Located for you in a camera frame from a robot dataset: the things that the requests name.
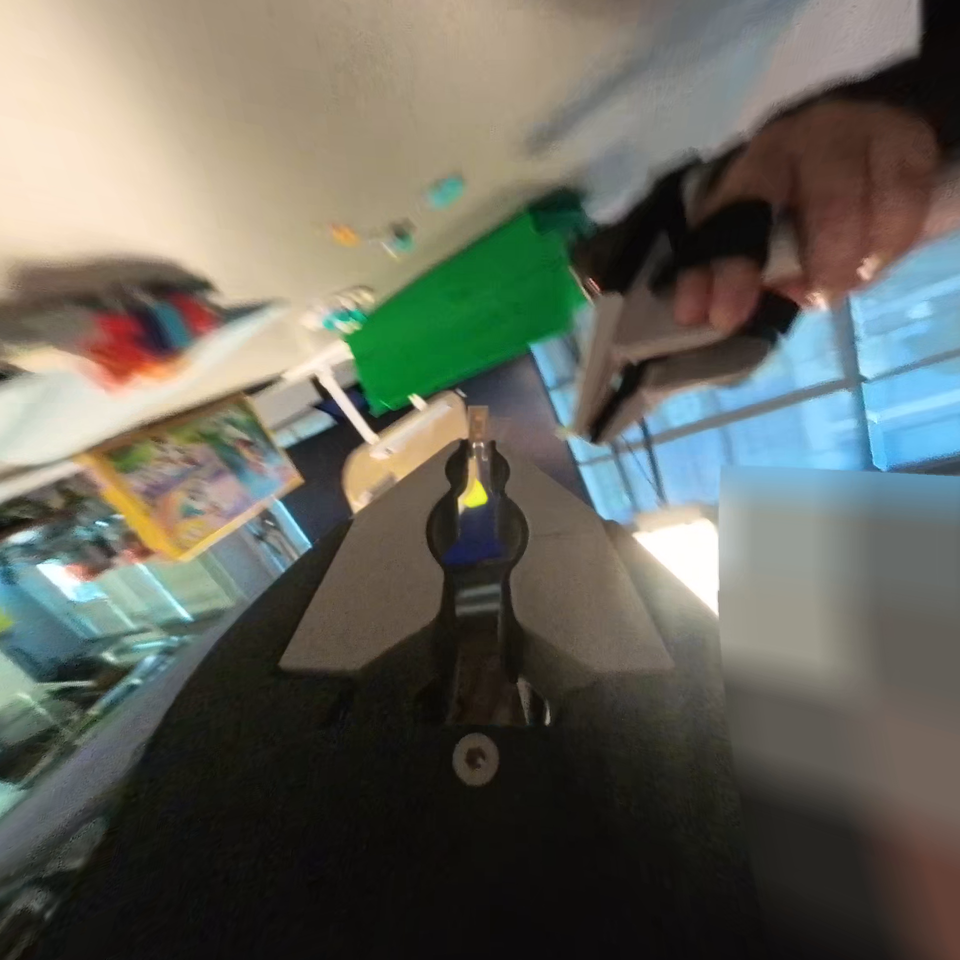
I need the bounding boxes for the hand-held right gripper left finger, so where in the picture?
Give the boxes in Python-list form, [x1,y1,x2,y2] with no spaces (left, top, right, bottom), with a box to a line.
[279,441,460,674]

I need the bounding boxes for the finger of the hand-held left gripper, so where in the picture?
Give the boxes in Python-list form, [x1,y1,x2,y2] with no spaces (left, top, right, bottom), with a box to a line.
[573,294,627,444]
[592,336,760,445]

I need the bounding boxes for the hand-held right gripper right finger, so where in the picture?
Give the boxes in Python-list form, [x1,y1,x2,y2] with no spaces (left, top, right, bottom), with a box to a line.
[487,441,675,693]

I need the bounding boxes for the colourful lego set box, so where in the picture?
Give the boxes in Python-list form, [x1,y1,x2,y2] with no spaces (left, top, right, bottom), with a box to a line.
[81,396,306,565]

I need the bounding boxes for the small teal grey lego piece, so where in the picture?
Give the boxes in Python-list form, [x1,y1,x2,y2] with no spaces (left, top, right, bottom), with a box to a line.
[373,216,419,258]

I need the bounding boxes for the white round lego plate assembly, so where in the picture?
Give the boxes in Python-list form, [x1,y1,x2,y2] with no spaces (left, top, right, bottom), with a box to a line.
[302,287,378,336]

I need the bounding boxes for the colourful lego model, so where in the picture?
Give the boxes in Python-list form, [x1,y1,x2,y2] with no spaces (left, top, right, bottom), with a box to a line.
[73,288,228,389]

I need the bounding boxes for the open lego instruction booklet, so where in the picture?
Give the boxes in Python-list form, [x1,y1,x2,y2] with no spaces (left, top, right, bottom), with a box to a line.
[0,300,301,483]

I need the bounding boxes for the person's left hand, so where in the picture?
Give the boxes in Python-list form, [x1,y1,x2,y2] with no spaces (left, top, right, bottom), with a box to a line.
[673,99,945,333]

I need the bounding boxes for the stacked green plastic bins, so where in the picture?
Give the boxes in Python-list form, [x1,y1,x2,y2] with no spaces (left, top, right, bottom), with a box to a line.
[343,189,595,415]

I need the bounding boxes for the light wooden side table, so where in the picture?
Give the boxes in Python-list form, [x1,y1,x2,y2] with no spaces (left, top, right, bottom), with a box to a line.
[283,341,471,516]

